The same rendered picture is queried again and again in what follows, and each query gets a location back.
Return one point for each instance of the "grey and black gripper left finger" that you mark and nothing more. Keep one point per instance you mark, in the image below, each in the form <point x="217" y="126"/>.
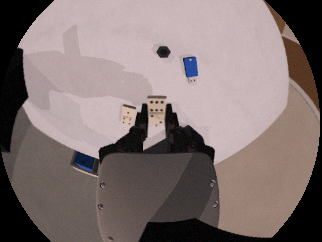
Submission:
<point x="132" y="141"/>

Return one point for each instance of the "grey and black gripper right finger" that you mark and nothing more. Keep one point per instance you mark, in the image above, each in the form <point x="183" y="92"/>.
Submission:
<point x="179" y="140"/>

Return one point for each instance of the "blue usb stick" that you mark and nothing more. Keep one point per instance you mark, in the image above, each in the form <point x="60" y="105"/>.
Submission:
<point x="191" y="71"/>

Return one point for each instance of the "black hex nut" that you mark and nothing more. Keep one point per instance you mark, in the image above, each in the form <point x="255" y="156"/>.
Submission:
<point x="163" y="51"/>

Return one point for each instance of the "beige domino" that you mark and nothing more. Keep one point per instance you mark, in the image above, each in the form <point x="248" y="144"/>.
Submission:
<point x="156" y="109"/>
<point x="127" y="114"/>

